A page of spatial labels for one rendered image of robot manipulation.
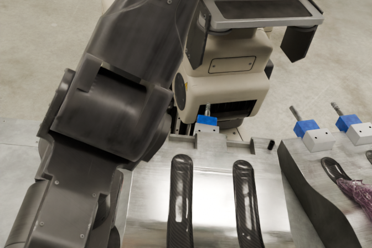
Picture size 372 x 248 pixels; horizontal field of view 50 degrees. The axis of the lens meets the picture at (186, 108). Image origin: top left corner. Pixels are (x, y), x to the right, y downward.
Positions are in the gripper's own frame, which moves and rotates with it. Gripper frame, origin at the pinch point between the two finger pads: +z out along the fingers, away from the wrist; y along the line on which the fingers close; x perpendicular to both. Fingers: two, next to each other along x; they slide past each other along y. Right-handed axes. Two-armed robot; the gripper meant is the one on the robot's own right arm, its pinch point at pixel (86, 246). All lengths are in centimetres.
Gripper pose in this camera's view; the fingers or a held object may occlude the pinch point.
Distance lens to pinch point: 51.1
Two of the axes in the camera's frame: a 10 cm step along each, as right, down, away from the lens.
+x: 9.9, 1.2, 0.6
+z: -1.3, 6.9, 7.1
